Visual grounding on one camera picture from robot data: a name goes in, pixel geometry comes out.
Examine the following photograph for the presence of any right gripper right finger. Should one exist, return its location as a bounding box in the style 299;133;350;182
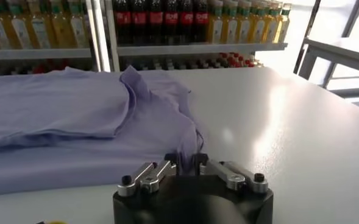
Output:
193;153;269;193

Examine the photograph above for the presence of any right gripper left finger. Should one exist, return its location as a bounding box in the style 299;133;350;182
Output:
117;153;179;197

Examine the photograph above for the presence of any purple T-shirt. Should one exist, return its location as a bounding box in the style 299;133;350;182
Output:
0;65;205;196

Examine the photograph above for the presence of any grey metal shelf unit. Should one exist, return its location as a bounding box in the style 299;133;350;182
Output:
104;0;290;72
0;0;104;75

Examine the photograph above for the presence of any cola bottle red cap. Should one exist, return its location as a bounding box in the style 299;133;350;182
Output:
132;0;148;43
115;0;133;43
163;0;179;43
178;0;194;43
193;0;210;43
148;0;165;43

